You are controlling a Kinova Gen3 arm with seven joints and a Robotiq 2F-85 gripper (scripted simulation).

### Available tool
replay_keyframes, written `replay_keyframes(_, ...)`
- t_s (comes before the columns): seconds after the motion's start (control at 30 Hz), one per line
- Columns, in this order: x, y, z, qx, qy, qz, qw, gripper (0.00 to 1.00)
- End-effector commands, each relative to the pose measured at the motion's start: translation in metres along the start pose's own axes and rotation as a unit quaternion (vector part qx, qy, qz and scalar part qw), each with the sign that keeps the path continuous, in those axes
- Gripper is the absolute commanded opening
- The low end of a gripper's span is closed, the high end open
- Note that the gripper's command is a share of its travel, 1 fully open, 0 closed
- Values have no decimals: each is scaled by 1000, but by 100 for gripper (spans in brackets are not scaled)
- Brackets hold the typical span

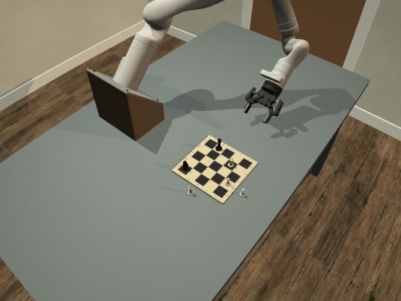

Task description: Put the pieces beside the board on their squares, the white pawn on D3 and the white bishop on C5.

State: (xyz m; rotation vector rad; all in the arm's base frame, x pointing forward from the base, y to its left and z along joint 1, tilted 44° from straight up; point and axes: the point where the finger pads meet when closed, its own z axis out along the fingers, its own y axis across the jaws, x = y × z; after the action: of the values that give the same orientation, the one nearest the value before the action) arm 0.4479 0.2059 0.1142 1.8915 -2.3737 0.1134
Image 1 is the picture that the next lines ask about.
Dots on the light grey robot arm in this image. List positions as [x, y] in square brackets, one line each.
[158, 16]

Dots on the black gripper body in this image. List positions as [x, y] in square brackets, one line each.
[269, 89]

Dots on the chessboard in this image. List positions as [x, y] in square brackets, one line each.
[208, 169]

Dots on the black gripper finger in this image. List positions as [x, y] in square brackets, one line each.
[253, 100]
[270, 109]

